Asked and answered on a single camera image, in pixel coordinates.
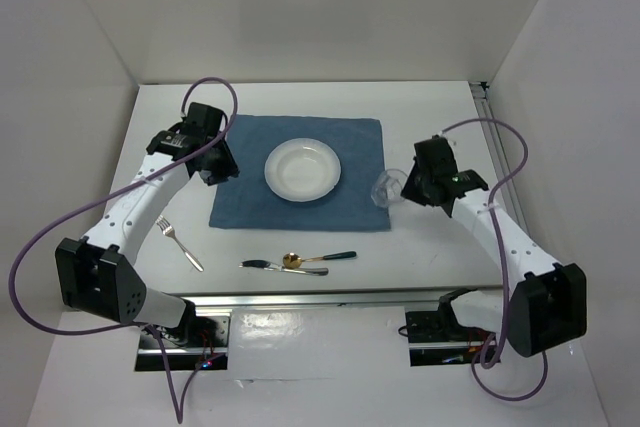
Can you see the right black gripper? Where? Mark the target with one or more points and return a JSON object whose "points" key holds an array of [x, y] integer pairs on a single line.
{"points": [[409, 191]]}

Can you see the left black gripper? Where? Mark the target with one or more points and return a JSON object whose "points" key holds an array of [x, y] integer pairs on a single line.
{"points": [[227, 167]]}

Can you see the clear drinking glass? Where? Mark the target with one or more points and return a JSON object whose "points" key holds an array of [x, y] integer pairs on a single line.
{"points": [[387, 189]]}

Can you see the blue cloth napkin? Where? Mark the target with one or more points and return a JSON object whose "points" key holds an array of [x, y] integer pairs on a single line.
{"points": [[246, 202]]}

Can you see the silver fork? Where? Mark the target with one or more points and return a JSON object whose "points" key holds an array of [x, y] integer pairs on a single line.
{"points": [[168, 231]]}

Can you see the white bowl plate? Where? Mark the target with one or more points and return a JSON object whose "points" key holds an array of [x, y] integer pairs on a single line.
{"points": [[302, 170]]}

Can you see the gold spoon green handle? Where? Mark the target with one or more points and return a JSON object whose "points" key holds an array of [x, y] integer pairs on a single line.
{"points": [[294, 261]]}

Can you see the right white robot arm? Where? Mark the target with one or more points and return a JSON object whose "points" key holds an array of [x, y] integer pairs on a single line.
{"points": [[545, 305]]}

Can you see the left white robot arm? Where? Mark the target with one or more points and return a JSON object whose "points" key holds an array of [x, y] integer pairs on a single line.
{"points": [[96, 272]]}

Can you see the silver table knife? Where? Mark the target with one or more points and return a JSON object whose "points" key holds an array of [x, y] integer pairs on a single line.
{"points": [[270, 266]]}

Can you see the aluminium right side rail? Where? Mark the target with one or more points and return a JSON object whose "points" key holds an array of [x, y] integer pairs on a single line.
{"points": [[507, 195]]}

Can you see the aluminium rail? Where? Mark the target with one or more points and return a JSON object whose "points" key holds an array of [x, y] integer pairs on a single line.
{"points": [[507, 195], [301, 299]]}

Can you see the aluminium front rail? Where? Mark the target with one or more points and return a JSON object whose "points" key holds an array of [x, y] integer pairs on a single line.
{"points": [[301, 299]]}

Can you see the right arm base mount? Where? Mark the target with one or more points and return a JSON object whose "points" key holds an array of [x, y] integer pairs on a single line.
{"points": [[435, 337]]}

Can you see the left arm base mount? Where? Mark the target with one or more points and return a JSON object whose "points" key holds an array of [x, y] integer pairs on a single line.
{"points": [[209, 346]]}

